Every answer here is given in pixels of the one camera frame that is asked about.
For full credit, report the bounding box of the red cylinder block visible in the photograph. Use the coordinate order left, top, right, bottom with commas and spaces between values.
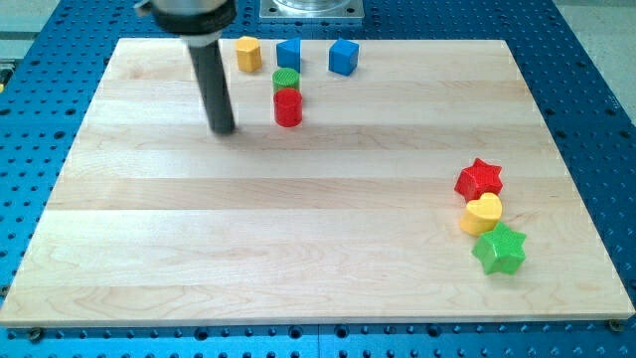
273, 88, 302, 127

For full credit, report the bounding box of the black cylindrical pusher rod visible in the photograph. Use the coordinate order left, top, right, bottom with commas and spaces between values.
181, 32, 236, 135

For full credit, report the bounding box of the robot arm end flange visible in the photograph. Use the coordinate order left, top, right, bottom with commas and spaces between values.
133, 0, 237, 35

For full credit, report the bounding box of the red star block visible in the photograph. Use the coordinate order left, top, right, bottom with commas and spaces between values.
454, 157, 503, 202

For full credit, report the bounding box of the green star block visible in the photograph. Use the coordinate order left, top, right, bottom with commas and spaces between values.
471, 222, 527, 274

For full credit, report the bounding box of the wooden board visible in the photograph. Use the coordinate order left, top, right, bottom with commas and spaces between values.
1, 38, 634, 328

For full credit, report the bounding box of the green cylinder block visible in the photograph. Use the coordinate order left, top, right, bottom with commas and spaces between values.
271, 68, 300, 92

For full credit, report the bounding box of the blue cube block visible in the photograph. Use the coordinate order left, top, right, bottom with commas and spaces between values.
328, 38, 360, 76

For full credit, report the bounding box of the blue triangle block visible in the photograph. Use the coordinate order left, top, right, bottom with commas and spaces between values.
276, 37, 301, 73

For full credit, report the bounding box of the yellow hexagon block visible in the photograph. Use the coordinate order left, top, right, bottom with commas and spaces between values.
235, 36, 262, 73

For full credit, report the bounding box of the yellow heart block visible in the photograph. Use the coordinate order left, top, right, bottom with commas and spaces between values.
459, 193, 503, 237

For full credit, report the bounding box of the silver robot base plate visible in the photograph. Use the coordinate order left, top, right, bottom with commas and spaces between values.
259, 0, 365, 20

